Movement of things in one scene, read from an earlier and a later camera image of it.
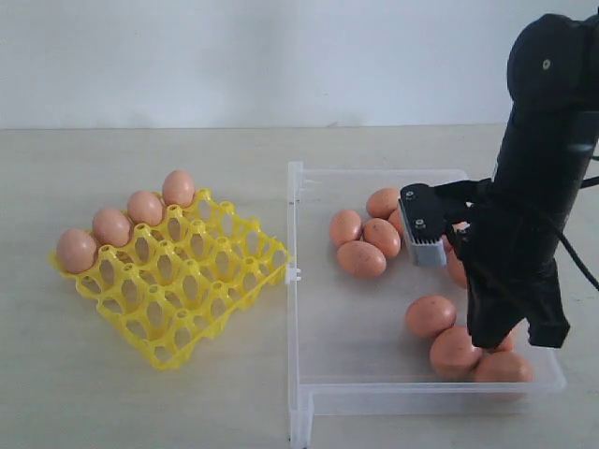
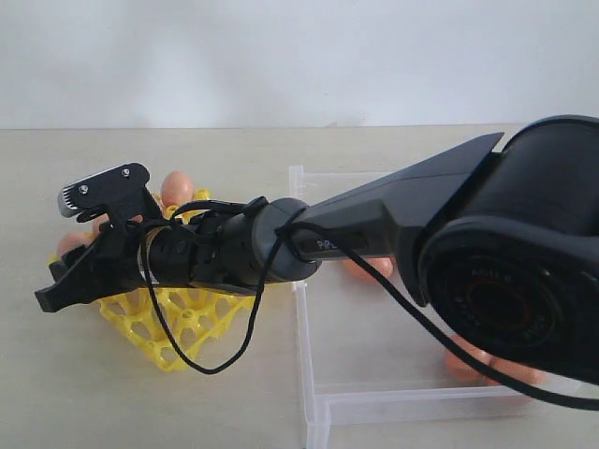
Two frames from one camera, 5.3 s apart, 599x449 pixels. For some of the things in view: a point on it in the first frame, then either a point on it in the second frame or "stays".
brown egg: x=178 y=189 stays
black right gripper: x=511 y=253 -> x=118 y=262
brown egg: x=76 y=251 stays
